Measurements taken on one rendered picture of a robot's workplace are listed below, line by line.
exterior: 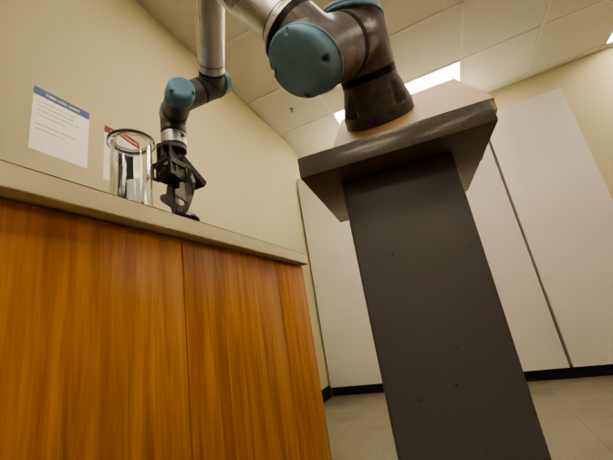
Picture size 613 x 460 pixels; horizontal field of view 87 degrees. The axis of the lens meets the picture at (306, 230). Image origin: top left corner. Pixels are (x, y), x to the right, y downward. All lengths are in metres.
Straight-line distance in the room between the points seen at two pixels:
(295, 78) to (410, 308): 0.43
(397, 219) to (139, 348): 0.53
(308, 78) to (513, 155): 2.80
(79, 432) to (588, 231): 3.11
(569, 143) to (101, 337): 3.27
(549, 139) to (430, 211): 2.81
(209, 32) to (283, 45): 0.44
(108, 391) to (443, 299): 0.56
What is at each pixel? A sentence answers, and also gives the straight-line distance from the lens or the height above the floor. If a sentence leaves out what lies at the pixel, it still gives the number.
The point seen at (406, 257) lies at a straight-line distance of 0.57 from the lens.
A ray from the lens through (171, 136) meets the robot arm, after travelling 1.06.
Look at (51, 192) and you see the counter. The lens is 0.64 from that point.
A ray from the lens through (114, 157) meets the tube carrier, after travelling 0.90.
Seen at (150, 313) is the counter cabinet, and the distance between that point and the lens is 0.73.
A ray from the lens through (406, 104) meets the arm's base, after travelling 0.73.
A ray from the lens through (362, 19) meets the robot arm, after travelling 0.69.
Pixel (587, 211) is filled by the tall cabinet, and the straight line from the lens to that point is 3.21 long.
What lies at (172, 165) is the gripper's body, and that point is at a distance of 0.99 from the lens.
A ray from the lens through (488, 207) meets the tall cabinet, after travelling 3.11.
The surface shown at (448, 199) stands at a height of 0.82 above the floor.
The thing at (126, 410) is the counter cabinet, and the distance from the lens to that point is 0.70.
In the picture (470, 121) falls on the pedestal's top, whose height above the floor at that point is 0.91.
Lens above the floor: 0.65
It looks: 16 degrees up
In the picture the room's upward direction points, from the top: 9 degrees counter-clockwise
